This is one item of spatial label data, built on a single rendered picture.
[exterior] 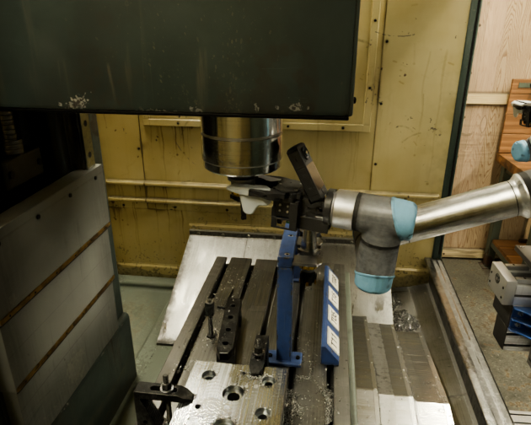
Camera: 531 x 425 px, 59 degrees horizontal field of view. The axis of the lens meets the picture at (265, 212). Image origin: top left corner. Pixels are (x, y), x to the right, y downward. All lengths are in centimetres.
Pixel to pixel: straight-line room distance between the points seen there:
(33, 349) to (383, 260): 75
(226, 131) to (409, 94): 119
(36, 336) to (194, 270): 103
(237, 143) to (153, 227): 143
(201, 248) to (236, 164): 129
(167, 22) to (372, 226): 49
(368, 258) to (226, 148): 34
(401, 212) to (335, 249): 123
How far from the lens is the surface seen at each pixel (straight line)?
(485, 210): 105
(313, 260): 118
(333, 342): 137
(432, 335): 194
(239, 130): 85
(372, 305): 194
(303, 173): 89
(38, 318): 115
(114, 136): 216
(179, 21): 81
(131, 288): 235
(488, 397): 154
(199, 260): 209
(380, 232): 89
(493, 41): 366
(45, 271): 113
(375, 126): 196
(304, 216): 93
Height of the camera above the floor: 178
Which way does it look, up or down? 23 degrees down
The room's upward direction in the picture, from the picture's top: straight up
